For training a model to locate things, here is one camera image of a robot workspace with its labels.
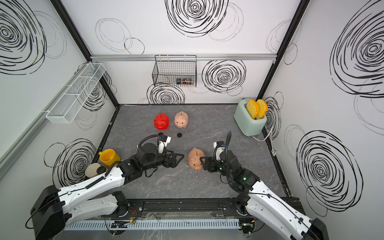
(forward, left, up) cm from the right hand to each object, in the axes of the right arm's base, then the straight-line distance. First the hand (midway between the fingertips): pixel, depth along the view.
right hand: (206, 159), depth 76 cm
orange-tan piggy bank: (+1, +6, -4) cm, 7 cm away
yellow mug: (+4, +56, -7) cm, 57 cm away
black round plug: (+23, +17, -13) cm, 32 cm away
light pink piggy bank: (+31, +16, -5) cm, 35 cm away
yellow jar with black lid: (-5, +57, -6) cm, 57 cm away
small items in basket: (+41, +13, +19) cm, 47 cm away
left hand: (+1, +14, +3) cm, 14 cm away
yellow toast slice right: (+31, -35, +7) cm, 47 cm away
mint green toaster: (+24, -29, -4) cm, 38 cm away
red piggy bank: (+28, +29, -5) cm, 41 cm away
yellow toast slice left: (+32, -29, +6) cm, 43 cm away
